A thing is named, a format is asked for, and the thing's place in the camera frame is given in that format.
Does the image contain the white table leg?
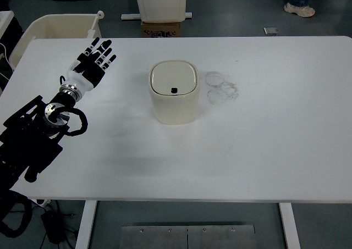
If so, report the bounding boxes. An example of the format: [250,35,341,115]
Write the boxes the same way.
[279,203,301,249]
[75,200,97,249]

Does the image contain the black power adapter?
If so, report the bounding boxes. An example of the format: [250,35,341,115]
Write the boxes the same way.
[41,211,65,244]

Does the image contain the cream plastic bin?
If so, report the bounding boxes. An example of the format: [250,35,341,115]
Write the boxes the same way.
[9,10,105,69]

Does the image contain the white left table leg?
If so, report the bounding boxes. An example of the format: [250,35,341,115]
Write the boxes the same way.
[75,200,97,249]

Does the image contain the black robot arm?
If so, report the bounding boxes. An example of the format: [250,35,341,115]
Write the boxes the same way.
[1,91,88,238]

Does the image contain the person's beige sneaker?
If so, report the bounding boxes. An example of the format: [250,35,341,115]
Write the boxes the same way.
[284,3,315,18]

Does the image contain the cream lidded trash can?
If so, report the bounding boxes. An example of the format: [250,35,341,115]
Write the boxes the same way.
[149,60,200,125]

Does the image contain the small grey floor object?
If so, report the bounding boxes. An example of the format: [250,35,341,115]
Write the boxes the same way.
[263,27,279,36]

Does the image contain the brown cardboard box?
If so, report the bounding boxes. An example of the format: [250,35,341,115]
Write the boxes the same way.
[141,22,181,38]

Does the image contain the metal floor plate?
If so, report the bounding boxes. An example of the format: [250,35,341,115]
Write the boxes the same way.
[119,225,257,248]

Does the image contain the white right table leg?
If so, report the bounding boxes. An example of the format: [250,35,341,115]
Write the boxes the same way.
[279,203,301,249]

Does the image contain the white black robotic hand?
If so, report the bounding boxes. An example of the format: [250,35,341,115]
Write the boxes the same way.
[65,37,117,93]

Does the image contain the white metal base bar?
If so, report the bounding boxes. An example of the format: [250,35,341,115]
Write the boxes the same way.
[120,12,193,20]

